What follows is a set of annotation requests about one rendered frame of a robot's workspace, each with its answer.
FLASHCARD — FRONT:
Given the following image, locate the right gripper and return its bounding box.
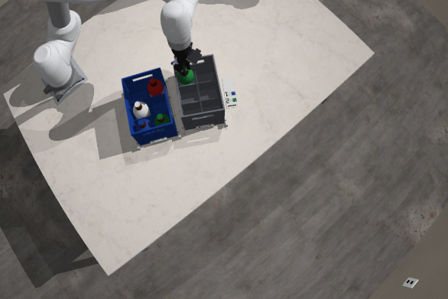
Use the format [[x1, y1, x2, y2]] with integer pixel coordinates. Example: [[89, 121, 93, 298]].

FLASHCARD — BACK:
[[171, 42, 193, 77]]

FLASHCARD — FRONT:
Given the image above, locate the green bottle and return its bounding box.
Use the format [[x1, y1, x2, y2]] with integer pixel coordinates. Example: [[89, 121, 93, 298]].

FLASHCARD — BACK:
[[154, 113, 171, 127], [178, 67, 195, 86]]

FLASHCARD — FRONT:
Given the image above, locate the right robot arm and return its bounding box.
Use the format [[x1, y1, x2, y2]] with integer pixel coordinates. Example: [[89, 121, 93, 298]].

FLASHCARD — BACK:
[[33, 0, 202, 99]]

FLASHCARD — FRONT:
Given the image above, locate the white bottle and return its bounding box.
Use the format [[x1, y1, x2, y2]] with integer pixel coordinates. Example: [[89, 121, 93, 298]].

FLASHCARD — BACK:
[[133, 102, 151, 119]]

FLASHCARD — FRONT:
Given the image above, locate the white paper pick list strip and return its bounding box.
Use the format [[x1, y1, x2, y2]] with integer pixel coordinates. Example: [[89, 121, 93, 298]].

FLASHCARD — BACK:
[[222, 77, 238, 109]]

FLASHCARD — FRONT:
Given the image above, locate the blue crate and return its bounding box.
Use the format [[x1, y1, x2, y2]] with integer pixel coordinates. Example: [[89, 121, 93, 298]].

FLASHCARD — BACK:
[[122, 67, 178, 145]]

